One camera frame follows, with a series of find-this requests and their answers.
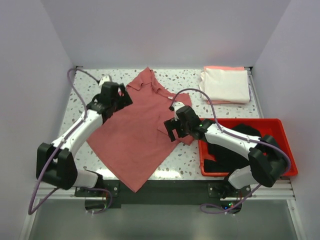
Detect pink polo shirt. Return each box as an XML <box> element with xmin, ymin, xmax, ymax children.
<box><xmin>87</xmin><ymin>67</ymin><xmax>194</xmax><ymax>193</ymax></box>

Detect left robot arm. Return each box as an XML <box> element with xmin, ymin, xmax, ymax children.
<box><xmin>36</xmin><ymin>82</ymin><xmax>133</xmax><ymax>196</ymax></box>

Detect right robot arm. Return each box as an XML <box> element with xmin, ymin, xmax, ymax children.
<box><xmin>164</xmin><ymin>102</ymin><xmax>291</xmax><ymax>197</ymax></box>

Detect folded white t shirt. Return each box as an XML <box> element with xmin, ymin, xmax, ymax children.
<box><xmin>199</xmin><ymin>68</ymin><xmax>251</xmax><ymax>104</ymax></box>

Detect black clothes in bin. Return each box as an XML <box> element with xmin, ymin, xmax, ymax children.
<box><xmin>203</xmin><ymin>122</ymin><xmax>264</xmax><ymax>173</ymax></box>

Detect folded light pink shirt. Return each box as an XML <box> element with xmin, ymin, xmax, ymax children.
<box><xmin>203</xmin><ymin>65</ymin><xmax>245</xmax><ymax>72</ymax></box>

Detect red plastic bin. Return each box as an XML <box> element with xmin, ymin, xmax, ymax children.
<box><xmin>198</xmin><ymin>118</ymin><xmax>298</xmax><ymax>177</ymax></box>

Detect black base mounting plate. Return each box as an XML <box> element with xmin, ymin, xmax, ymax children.
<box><xmin>74</xmin><ymin>179</ymin><xmax>251</xmax><ymax>210</ymax></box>

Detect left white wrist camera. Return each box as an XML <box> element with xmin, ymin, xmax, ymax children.
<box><xmin>98</xmin><ymin>74</ymin><xmax>112</xmax><ymax>88</ymax></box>

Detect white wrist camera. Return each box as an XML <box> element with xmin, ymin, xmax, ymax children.
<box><xmin>98</xmin><ymin>74</ymin><xmax>112</xmax><ymax>88</ymax></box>
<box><xmin>169</xmin><ymin>101</ymin><xmax>185</xmax><ymax>121</ymax></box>

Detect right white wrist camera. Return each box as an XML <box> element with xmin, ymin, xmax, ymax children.
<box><xmin>169</xmin><ymin>101</ymin><xmax>185</xmax><ymax>121</ymax></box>

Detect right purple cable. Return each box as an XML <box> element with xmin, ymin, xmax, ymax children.
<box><xmin>168</xmin><ymin>88</ymin><xmax>292</xmax><ymax>214</ymax></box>

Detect purple cable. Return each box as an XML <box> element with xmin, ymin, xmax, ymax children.
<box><xmin>168</xmin><ymin>88</ymin><xmax>292</xmax><ymax>214</ymax></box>
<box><xmin>27</xmin><ymin>67</ymin><xmax>113</xmax><ymax>216</ymax></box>

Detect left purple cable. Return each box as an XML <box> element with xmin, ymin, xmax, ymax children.
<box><xmin>27</xmin><ymin>67</ymin><xmax>113</xmax><ymax>216</ymax></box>

